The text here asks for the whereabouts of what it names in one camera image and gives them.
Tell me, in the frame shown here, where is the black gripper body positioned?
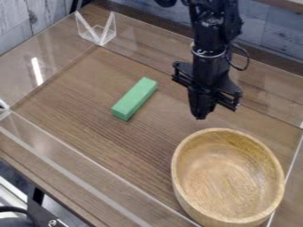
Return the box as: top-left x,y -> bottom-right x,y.
172,48 -> 243,111

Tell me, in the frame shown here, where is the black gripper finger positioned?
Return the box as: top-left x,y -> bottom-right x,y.
188,87 -> 204,119
204,92 -> 216,118

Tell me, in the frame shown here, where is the green rectangular block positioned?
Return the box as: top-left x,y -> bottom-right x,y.
110,77 -> 158,121

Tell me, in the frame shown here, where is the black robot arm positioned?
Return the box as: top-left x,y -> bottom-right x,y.
172,0 -> 247,120

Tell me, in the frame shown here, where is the wooden bowl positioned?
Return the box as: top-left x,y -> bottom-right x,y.
170,128 -> 285,227

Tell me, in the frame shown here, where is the clear acrylic corner bracket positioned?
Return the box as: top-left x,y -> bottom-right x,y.
74,12 -> 117,46

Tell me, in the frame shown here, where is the black table leg bracket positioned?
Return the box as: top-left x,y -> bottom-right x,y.
26,187 -> 68,227

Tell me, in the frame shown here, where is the black cable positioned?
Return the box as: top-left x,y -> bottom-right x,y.
0,204 -> 30,221

